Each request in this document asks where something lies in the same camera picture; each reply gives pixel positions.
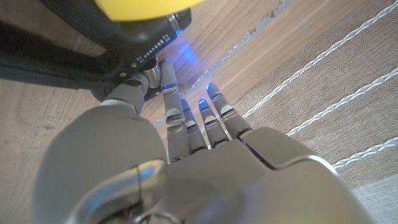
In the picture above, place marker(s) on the black hand grip exerciser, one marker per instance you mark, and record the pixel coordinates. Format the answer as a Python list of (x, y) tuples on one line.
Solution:
[(130, 40)]

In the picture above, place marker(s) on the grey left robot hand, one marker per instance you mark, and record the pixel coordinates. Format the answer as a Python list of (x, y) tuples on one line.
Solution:
[(202, 180)]

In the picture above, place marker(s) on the yellow toy banana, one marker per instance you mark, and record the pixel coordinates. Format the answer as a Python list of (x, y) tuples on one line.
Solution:
[(140, 9)]

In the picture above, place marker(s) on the brown striped woven mat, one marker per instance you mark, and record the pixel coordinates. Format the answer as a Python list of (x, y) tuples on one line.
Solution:
[(342, 77)]

